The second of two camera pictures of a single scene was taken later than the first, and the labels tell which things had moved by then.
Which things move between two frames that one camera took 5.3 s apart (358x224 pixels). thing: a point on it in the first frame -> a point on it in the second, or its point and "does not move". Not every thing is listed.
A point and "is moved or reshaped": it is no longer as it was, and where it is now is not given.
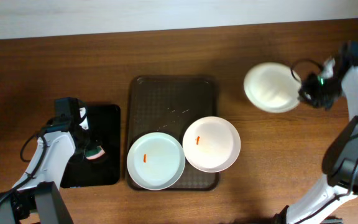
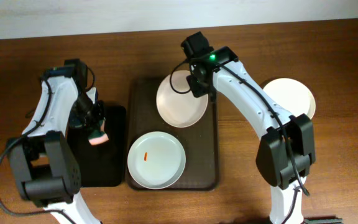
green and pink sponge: (94, 154) -> (99, 136)
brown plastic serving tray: (169, 105) does not move
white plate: (272, 87) is moved or reshaped
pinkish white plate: (211, 144) -> (176, 103)
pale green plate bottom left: (156, 161) does not move
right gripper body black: (312, 93) -> (198, 88)
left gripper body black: (84, 144) -> (95, 121)
